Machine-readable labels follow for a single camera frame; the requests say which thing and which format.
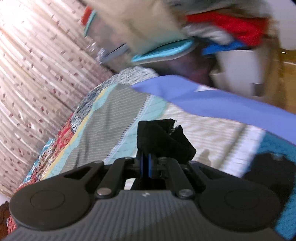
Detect beige folded garment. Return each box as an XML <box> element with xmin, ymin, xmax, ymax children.
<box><xmin>87</xmin><ymin>1</ymin><xmax>185</xmax><ymax>55</ymax></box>

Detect white plastic bucket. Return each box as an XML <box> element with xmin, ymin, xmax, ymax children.
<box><xmin>210</xmin><ymin>49</ymin><xmax>269</xmax><ymax>98</ymax></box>

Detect blue bed sheet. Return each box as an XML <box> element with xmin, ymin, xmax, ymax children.
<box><xmin>132</xmin><ymin>75</ymin><xmax>295</xmax><ymax>144</ymax></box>

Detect patchwork quilt bedspread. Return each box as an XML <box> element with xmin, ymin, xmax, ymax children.
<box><xmin>6</xmin><ymin>66</ymin><xmax>266</xmax><ymax>235</ymax></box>

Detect floral beige curtain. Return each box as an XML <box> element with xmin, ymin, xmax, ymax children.
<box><xmin>1</xmin><ymin>1</ymin><xmax>112</xmax><ymax>197</ymax></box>

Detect red cloth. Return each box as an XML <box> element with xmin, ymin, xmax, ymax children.
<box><xmin>186</xmin><ymin>11</ymin><xmax>268</xmax><ymax>47</ymax></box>

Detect teal checked shirt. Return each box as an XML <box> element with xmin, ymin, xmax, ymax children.
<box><xmin>243</xmin><ymin>133</ymin><xmax>295</xmax><ymax>240</ymax></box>

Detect black pants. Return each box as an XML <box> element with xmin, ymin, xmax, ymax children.
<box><xmin>137</xmin><ymin>118</ymin><xmax>197</xmax><ymax>164</ymax></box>

